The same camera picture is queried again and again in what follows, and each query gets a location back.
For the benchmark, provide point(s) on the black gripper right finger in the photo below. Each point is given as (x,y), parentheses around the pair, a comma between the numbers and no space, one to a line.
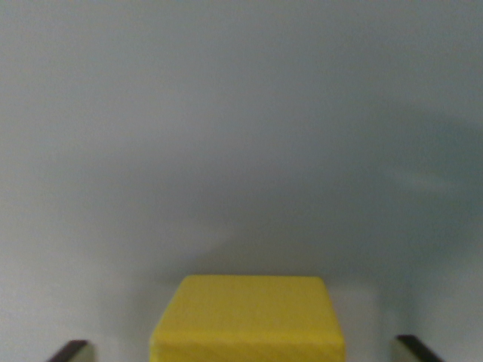
(413,348)

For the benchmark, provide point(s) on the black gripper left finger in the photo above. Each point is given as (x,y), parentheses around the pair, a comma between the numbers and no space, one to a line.
(73,352)

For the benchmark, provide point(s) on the yellow cube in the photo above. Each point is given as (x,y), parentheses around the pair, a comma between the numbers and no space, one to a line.
(247,320)

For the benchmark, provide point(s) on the grey plastic tray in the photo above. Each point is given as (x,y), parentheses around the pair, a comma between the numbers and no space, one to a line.
(211,132)

